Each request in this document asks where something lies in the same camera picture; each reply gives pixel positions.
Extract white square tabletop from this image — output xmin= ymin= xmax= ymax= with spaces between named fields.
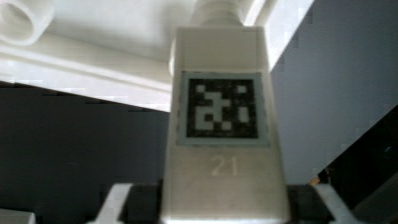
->
xmin=0 ymin=0 xmax=314 ymax=111

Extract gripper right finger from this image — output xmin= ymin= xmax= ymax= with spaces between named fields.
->
xmin=285 ymin=184 xmax=362 ymax=224

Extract white leg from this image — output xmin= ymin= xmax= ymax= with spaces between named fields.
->
xmin=159 ymin=0 xmax=289 ymax=224

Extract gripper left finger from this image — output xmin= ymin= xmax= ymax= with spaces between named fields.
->
xmin=86 ymin=183 xmax=159 ymax=224

